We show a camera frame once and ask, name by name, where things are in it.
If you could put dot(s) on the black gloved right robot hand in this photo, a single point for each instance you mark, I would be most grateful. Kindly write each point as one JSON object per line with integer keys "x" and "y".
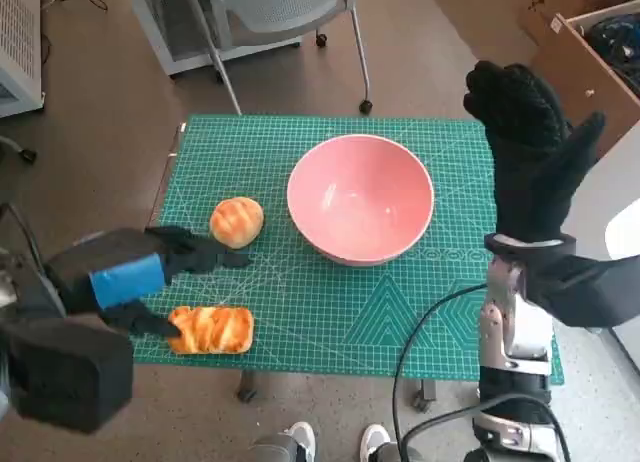
{"x": 530, "y": 157}

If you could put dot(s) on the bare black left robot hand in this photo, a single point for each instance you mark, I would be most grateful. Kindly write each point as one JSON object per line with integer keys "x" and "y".
{"x": 125, "y": 277}

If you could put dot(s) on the rectangular toy bread loaf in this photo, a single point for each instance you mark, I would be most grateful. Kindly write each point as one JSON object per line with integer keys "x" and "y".
{"x": 215, "y": 329}

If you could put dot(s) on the round toy bread bun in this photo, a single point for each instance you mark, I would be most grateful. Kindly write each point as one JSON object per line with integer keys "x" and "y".
{"x": 236, "y": 222}

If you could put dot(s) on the pink bowl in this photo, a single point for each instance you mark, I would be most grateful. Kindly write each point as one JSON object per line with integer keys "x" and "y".
{"x": 360, "y": 197}

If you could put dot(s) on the open wooden crate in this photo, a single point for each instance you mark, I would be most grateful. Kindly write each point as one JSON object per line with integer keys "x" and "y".
{"x": 575, "y": 82}

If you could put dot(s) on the white desk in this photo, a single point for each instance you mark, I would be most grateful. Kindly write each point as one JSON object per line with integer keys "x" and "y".
{"x": 622, "y": 177}

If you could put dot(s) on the white rounded panel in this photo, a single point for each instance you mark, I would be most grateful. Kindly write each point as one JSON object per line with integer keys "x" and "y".
{"x": 627, "y": 232}

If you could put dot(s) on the flat cardboard box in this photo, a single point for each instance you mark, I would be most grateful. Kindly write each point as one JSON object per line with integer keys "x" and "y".
{"x": 545, "y": 2}

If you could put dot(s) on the black office chair base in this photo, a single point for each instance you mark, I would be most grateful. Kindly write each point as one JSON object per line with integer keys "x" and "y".
{"x": 24, "y": 155}

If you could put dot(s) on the green cutting mat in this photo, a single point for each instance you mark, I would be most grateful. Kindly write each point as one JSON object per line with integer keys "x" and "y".
{"x": 325, "y": 307}

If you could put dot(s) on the white perforated appliance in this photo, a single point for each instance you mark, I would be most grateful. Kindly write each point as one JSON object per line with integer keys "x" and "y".
{"x": 17, "y": 32}

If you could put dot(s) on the grey mesh office chair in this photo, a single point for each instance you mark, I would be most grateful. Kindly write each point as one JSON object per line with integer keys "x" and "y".
{"x": 280, "y": 7}

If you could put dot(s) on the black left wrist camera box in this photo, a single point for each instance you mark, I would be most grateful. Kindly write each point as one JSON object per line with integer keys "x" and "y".
{"x": 70, "y": 377}

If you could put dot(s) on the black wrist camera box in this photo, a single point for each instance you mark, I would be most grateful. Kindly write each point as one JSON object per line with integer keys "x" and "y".
{"x": 70, "y": 377}
{"x": 585, "y": 292}

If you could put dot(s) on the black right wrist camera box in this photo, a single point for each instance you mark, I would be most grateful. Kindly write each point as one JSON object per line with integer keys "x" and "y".
{"x": 585, "y": 292}

